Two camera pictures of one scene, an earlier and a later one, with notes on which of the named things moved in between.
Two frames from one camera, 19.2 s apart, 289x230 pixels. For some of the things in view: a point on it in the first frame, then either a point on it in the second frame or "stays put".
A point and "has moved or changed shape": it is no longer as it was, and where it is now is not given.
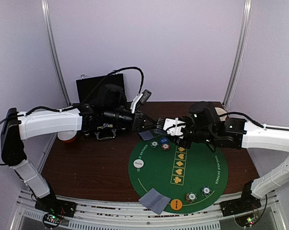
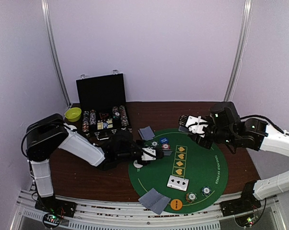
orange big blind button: x=176 y=204 stays put
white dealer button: x=138 y=163 stays put
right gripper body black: x=185 y=140 to x=198 y=137
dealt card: x=150 y=199 stays put
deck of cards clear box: x=160 y=132 has moved or changed shape
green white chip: x=154 y=144 stays put
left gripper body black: x=135 y=127 to x=140 y=142
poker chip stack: x=206 y=191 stays put
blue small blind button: x=164 y=140 stays put
